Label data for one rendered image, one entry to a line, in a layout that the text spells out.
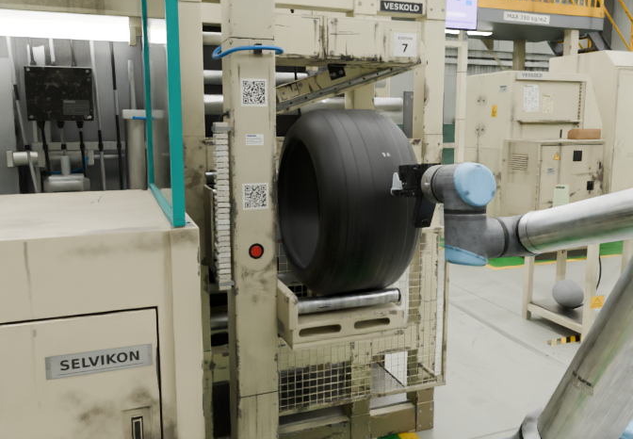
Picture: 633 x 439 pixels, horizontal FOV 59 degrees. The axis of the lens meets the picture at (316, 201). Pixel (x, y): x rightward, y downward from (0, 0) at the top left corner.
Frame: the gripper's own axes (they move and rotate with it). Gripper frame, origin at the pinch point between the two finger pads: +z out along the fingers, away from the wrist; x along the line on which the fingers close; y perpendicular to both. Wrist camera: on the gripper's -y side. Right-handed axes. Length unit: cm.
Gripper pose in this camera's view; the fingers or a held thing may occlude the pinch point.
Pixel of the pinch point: (396, 192)
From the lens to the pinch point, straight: 151.2
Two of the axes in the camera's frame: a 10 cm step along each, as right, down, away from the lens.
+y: -0.4, -10.0, -0.4
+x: -9.4, 0.5, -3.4
